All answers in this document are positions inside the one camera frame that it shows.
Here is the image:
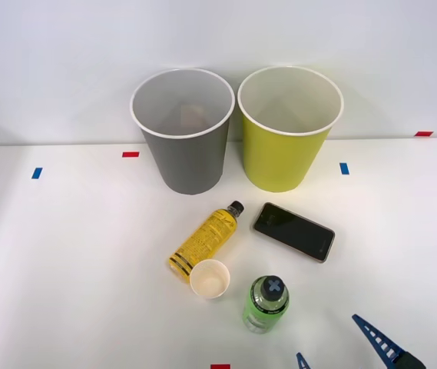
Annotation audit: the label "black smartphone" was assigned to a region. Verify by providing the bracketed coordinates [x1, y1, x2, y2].
[252, 201, 336, 264]

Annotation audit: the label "green label plastic bottle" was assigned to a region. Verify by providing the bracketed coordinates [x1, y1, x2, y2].
[242, 274, 290, 334]

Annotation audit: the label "yellow-green plastic waste bin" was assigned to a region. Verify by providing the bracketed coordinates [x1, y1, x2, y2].
[237, 65, 345, 194]

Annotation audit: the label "small white paper cup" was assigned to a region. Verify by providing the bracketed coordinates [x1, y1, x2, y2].
[189, 258, 231, 301]

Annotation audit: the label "pale brown object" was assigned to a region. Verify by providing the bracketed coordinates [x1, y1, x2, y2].
[181, 103, 206, 128]

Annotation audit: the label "grey plastic waste bin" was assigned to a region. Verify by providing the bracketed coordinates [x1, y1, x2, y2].
[128, 68, 237, 196]

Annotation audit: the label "yellow label plastic bottle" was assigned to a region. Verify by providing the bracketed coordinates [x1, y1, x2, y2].
[167, 200, 246, 284]

